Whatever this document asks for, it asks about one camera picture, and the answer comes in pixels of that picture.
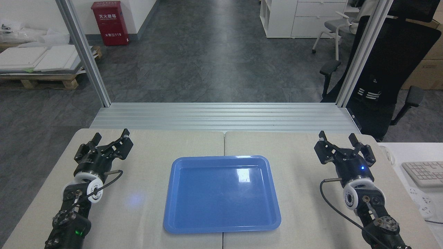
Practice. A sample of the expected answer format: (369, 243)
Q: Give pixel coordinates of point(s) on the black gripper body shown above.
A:
(356, 167)
(94, 162)

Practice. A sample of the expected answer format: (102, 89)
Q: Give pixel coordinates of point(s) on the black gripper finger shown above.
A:
(84, 150)
(328, 152)
(121, 148)
(365, 152)

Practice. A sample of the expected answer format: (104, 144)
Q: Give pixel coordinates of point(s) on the blue plastic tray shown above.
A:
(221, 197)

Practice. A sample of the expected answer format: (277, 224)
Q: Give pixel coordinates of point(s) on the white computer mouse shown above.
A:
(387, 155)

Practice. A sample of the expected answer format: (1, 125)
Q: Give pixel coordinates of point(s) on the white desk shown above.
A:
(418, 154)

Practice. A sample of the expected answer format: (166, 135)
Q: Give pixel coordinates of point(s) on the white keyboard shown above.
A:
(425, 173)

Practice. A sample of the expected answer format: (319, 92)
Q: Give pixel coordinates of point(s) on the white power strip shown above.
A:
(424, 204)

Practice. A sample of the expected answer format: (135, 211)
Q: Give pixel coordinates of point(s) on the wooden pallet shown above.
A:
(38, 80)

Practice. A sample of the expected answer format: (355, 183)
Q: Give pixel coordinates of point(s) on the black mesh office chair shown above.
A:
(398, 69)

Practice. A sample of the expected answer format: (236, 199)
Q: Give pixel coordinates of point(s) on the white flat board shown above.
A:
(59, 58)
(19, 57)

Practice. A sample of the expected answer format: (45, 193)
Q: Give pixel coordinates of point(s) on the brown cardboard box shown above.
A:
(424, 74)

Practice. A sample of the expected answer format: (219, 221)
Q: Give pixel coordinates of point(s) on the red fire extinguisher box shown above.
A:
(110, 24)

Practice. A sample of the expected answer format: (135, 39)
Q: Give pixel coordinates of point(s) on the grey white office chair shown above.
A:
(337, 26)

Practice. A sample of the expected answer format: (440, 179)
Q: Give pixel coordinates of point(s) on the white plastic packaging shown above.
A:
(31, 34)

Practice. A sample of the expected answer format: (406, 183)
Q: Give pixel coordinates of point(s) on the white drawer cabinet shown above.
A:
(294, 17)

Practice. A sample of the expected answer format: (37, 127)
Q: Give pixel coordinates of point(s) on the black chair headrest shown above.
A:
(413, 8)

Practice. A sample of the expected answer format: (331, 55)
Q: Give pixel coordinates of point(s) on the silver aluminium post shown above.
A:
(84, 55)
(363, 52)

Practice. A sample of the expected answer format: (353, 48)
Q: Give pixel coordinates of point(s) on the silver aluminium rail platform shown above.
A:
(225, 117)

